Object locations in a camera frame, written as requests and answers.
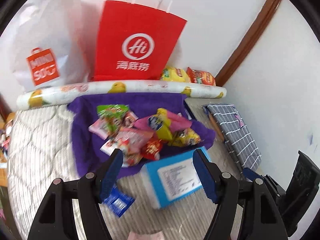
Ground yellow snack packet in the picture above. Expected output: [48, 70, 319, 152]
[168, 128, 202, 147]

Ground colourful cartoon snack packet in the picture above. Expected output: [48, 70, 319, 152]
[100, 127, 153, 167]

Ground pink snack packet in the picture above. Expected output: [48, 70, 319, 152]
[88, 118, 111, 140]

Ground red snack packet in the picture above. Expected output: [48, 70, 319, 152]
[140, 138, 163, 161]

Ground pale pink nougat packet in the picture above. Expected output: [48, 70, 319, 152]
[127, 231, 165, 240]

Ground green snack packet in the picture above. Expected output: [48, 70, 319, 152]
[97, 104, 129, 137]

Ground pink yellow snack bag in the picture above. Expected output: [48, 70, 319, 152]
[133, 108, 192, 141]

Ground small blue wrapper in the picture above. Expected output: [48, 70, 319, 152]
[103, 186, 135, 218]

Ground blue tissue pack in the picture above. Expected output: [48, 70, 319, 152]
[140, 150, 202, 209]

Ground grey checked folded cloth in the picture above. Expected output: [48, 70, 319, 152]
[202, 103, 261, 173]

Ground purple towel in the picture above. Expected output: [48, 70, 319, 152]
[67, 93, 217, 179]

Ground orange chips bag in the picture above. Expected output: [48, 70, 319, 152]
[186, 67, 216, 86]

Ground yellow chips bag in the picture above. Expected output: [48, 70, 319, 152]
[160, 66, 191, 83]

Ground fruit print paper roll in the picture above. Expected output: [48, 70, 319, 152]
[16, 80, 227, 110]

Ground red paper shopping bag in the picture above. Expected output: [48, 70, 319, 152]
[93, 0, 187, 81]

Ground white Miniso plastic bag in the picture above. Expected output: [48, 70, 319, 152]
[7, 0, 91, 92]

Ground brown wooden door frame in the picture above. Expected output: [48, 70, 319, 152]
[215, 0, 281, 87]

